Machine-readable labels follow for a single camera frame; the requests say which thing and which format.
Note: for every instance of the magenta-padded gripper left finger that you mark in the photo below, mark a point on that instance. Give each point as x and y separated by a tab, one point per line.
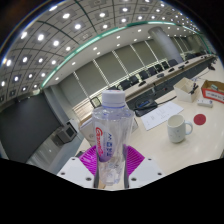
89	160

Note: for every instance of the white ceramic mug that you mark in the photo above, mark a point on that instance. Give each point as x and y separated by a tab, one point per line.
176	130

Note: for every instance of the red-sided open cardboard box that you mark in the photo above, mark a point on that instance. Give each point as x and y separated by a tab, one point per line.
215	95

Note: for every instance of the round ceiling lights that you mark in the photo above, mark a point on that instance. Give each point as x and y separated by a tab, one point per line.
40	37

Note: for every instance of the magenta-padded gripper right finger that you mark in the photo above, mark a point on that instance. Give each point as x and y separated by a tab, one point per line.
135	159

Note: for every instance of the clear plastic water bottle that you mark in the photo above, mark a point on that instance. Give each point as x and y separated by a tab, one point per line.
112	133

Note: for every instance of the black desktop microphone unit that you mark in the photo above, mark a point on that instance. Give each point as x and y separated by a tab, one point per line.
145	107

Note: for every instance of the grey box monitor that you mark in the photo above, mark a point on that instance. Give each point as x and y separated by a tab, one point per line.
65	134

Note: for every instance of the long curved conference desk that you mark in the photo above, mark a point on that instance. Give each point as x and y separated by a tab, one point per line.
166	80

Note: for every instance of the row of black office chairs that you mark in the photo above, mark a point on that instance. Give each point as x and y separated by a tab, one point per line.
145	74

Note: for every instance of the flat round red coaster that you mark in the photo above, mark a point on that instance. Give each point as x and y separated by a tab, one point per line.
200	119

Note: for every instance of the white printed paper sheet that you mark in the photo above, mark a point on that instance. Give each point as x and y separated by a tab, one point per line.
161	115

